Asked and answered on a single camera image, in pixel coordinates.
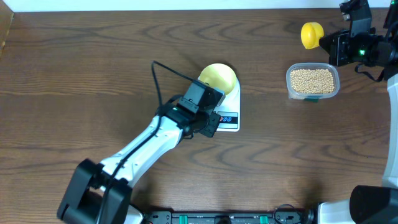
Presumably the yellow plastic measuring scoop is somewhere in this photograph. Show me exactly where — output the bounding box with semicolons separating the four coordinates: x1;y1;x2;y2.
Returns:
300;22;325;49

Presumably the clear plastic container of soybeans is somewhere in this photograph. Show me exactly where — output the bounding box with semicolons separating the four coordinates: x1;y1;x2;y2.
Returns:
286;63;340;100

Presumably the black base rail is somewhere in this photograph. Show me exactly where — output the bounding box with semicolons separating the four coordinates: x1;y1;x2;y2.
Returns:
141;204;318;224

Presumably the pale yellow bowl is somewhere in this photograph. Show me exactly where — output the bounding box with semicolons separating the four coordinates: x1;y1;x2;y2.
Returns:
198;63;238;95

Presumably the cardboard box at edge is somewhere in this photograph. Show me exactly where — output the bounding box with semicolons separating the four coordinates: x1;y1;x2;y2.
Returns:
0;0;14;54

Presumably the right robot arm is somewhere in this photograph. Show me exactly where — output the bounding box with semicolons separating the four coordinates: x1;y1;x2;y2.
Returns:
314;0;397;224

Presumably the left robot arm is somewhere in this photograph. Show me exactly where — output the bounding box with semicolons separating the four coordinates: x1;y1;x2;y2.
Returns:
57;80;225;223

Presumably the white digital kitchen scale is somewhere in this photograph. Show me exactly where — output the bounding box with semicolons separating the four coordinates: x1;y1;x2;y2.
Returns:
214;80;241;132

